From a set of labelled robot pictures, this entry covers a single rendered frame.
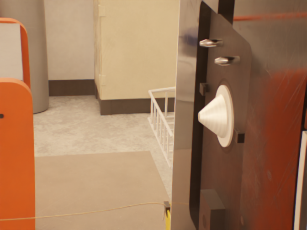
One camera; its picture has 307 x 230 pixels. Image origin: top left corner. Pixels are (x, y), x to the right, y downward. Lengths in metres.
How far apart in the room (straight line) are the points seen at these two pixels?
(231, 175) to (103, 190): 0.94
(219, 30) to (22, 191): 0.48
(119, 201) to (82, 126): 2.28
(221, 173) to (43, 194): 0.93
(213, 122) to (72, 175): 1.03
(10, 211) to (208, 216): 0.43
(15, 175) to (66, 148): 2.51
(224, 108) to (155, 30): 3.17
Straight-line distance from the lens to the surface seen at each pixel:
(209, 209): 0.73
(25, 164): 1.07
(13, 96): 1.03
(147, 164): 1.75
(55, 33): 4.18
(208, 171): 0.79
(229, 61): 0.66
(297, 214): 0.52
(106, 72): 3.88
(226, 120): 0.69
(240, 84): 0.66
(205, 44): 0.71
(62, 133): 3.75
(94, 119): 3.94
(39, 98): 4.00
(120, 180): 1.67
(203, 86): 0.76
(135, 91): 3.94
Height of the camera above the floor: 1.46
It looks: 22 degrees down
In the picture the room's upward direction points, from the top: 2 degrees clockwise
